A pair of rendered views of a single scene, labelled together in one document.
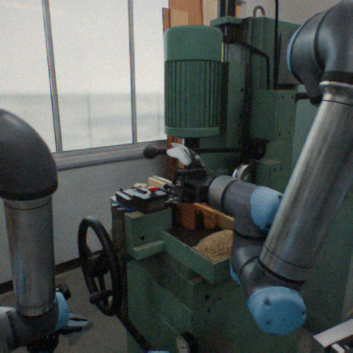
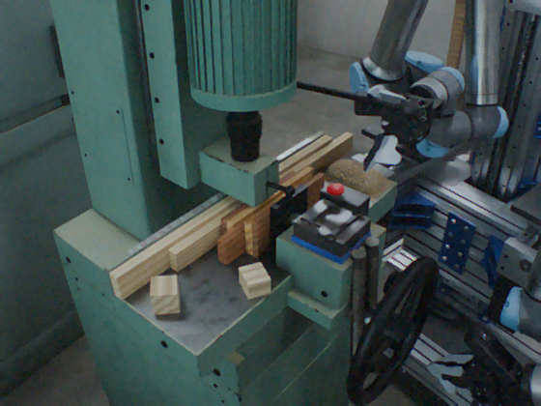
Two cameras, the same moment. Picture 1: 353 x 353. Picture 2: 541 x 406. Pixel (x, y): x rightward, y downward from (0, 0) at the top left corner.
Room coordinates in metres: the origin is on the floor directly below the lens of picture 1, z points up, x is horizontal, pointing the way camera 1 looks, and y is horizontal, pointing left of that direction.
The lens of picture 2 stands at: (1.15, 0.77, 1.52)
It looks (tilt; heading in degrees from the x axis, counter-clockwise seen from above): 35 degrees down; 255
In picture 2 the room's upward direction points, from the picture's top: straight up
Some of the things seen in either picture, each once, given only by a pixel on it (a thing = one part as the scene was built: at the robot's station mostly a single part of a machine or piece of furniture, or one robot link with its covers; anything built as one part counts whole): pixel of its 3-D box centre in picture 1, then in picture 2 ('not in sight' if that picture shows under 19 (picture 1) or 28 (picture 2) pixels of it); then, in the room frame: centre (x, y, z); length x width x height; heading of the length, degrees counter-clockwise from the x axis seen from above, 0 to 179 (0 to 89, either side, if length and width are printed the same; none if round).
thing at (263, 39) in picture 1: (252, 129); (135, 59); (1.16, -0.28, 1.16); 0.22 x 0.22 x 0.72; 36
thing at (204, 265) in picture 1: (164, 226); (292, 253); (0.92, 0.04, 0.87); 0.61 x 0.30 x 0.06; 36
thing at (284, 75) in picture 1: (296, 59); not in sight; (1.06, -0.39, 1.40); 0.10 x 0.06 x 0.16; 126
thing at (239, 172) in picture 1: (246, 179); not in sight; (0.96, -0.23, 1.02); 0.12 x 0.03 x 0.12; 126
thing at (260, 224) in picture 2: (173, 207); (290, 213); (0.92, 0.01, 0.94); 0.20 x 0.01 x 0.08; 36
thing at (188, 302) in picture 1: (215, 239); (208, 250); (1.05, -0.15, 0.76); 0.57 x 0.45 x 0.09; 126
